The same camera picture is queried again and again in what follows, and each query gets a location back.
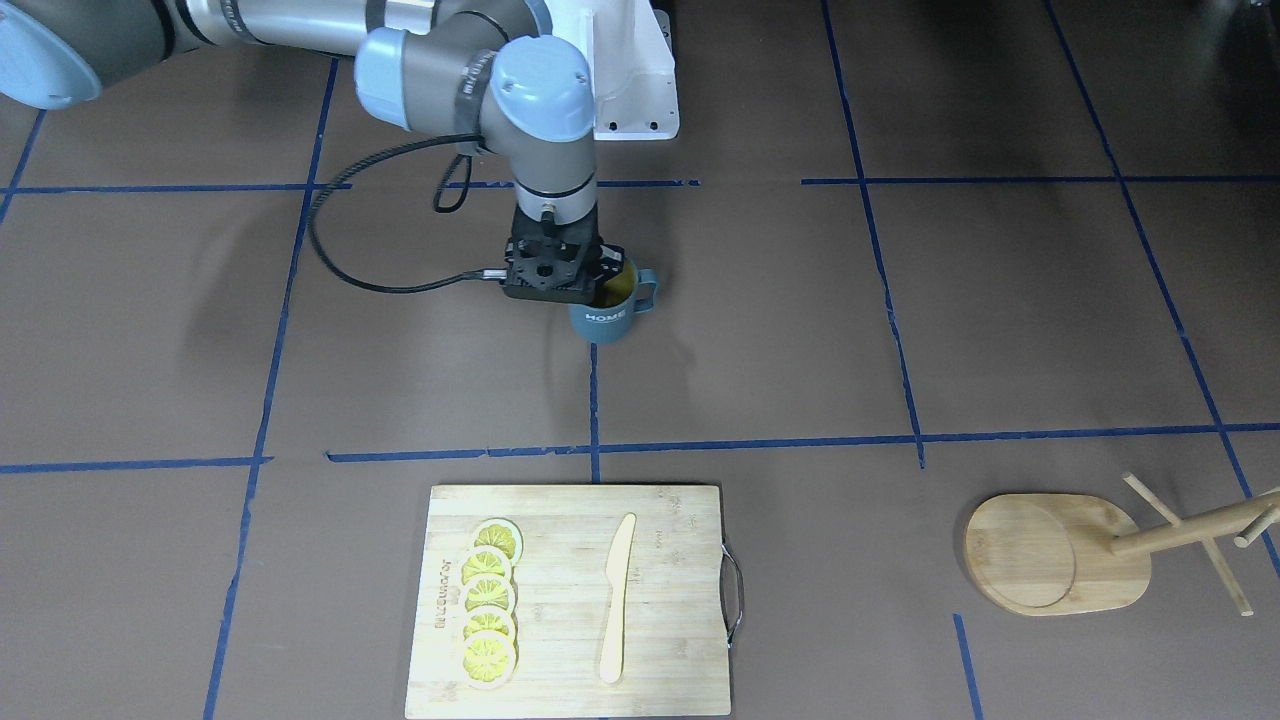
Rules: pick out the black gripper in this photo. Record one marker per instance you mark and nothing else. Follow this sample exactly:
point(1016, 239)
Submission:
point(611, 266)

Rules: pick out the teal mug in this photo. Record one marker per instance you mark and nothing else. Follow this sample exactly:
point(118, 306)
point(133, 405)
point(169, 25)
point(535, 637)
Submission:
point(610, 316)

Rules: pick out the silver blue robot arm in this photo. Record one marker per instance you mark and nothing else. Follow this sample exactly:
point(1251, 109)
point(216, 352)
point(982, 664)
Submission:
point(486, 77)

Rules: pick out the wooden cup storage rack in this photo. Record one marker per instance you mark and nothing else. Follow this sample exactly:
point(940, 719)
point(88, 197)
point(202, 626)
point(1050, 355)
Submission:
point(1050, 554)

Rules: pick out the lemon slice four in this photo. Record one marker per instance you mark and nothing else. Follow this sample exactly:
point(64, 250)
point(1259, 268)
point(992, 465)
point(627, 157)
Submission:
point(489, 621)

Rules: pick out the wooden cutting board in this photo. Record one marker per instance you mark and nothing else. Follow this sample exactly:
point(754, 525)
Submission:
point(677, 639)

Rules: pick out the yellow plastic knife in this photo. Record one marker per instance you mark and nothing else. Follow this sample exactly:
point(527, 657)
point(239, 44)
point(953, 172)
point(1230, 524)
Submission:
point(612, 657)

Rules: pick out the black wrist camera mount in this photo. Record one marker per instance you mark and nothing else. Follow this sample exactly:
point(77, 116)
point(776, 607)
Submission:
point(538, 269)

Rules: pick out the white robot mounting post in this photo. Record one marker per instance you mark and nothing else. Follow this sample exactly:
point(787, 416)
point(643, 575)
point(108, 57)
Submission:
point(632, 66)

